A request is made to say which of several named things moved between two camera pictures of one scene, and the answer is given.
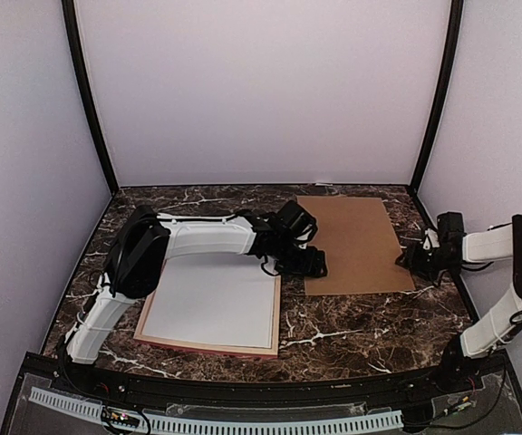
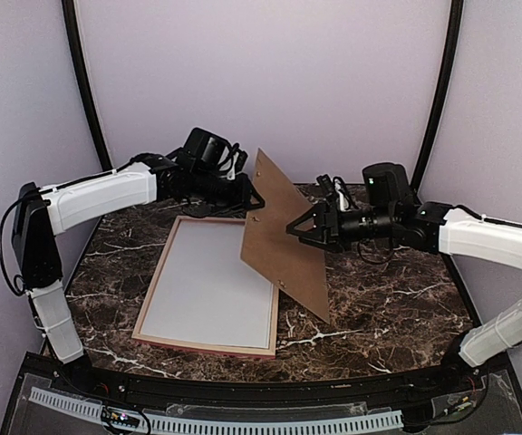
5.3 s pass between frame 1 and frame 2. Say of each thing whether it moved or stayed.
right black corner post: stayed
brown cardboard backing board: moved
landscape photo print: stayed
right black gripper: moved
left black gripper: moved
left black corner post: stayed
